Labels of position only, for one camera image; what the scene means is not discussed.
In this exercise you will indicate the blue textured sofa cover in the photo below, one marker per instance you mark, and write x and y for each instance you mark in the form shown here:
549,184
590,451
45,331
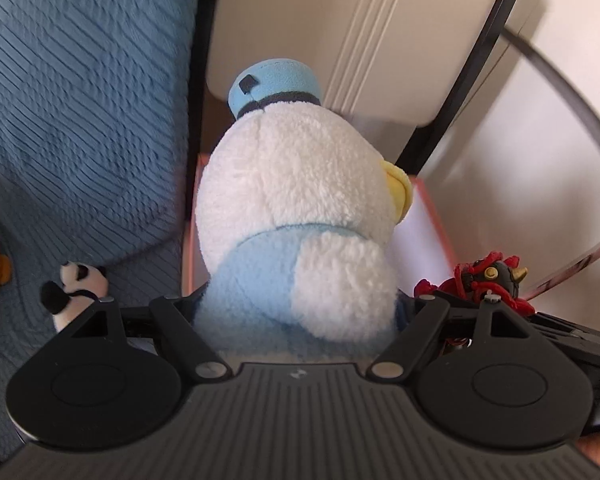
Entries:
80,110

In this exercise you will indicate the white chair with black frame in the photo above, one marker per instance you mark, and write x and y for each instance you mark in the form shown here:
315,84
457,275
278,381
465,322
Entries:
380,35

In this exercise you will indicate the small panda plush toy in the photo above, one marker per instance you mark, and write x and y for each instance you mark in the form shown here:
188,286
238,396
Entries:
80,285

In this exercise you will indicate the black curved metal bar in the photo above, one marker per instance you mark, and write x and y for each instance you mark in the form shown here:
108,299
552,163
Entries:
570,75

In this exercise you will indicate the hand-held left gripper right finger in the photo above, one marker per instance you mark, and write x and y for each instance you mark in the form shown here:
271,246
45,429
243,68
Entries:
425,325

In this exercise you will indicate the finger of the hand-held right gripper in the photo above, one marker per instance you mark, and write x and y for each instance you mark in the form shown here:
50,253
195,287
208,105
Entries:
570,332

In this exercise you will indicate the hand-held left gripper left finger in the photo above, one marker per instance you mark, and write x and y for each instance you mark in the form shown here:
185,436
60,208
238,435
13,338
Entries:
180,321

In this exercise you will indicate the white duck plush toy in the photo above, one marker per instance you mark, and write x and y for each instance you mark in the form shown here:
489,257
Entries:
290,185

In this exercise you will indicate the red and black figure toy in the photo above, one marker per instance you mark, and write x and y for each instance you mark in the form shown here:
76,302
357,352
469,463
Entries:
480,275

